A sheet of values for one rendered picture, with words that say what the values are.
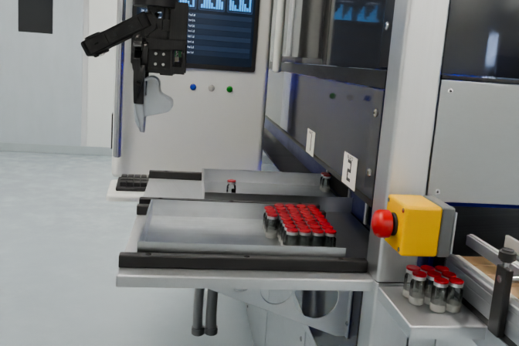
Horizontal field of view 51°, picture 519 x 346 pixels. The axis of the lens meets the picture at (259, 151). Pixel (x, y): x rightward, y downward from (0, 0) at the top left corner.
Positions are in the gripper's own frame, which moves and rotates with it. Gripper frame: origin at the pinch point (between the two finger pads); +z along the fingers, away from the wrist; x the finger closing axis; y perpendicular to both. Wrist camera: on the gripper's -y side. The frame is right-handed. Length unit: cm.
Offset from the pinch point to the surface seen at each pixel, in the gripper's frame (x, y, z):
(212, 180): 54, 14, 21
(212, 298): 100, 18, 76
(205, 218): 19.1, 12.2, 21.2
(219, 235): 8.5, 14.8, 21.2
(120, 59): 80, -15, -9
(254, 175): 54, 25, 19
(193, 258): -8.1, 10.2, 19.6
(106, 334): 133, -25, 110
